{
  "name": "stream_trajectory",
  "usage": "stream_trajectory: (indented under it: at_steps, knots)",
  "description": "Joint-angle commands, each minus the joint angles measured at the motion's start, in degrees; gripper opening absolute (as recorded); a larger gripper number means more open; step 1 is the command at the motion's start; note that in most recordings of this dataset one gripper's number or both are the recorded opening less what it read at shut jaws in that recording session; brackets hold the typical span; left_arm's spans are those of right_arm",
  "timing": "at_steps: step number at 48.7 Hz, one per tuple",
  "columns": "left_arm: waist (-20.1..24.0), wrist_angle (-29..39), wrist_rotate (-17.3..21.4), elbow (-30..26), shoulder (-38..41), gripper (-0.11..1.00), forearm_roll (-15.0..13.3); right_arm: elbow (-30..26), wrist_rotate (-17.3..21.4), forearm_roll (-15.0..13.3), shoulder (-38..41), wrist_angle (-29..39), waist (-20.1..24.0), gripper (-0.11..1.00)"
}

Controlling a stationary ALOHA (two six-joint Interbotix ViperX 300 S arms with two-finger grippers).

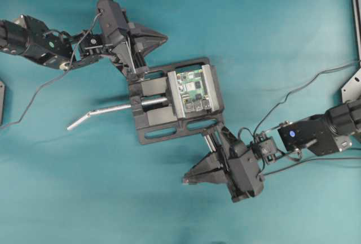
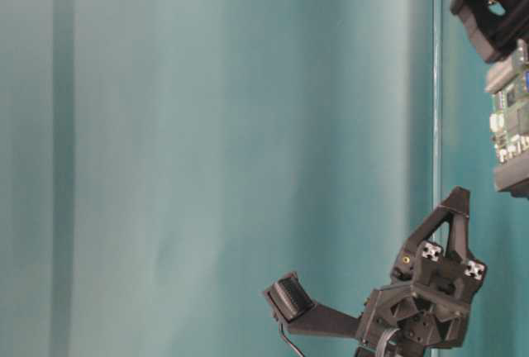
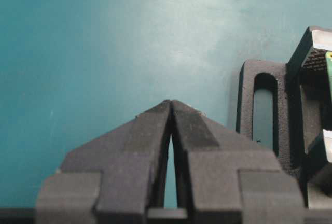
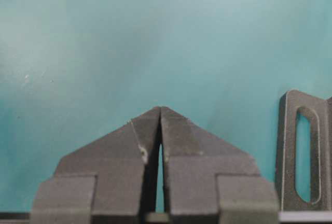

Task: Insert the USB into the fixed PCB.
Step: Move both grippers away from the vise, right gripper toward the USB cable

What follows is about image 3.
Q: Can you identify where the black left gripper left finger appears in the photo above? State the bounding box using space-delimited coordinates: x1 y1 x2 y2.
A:
35 100 171 223

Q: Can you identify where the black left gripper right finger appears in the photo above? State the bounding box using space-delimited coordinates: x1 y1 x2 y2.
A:
172 100 305 223

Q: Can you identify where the black bench vise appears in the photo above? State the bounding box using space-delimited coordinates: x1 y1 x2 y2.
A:
236 26 331 210

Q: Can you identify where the green circuit board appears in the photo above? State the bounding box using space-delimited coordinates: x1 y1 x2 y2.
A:
325 51 332 87

